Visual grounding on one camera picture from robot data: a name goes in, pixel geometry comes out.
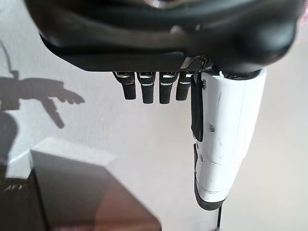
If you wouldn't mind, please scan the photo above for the black left hand white thumb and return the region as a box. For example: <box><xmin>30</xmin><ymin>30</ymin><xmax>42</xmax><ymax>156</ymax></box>
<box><xmin>24</xmin><ymin>0</ymin><xmax>303</xmax><ymax>212</ymax></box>

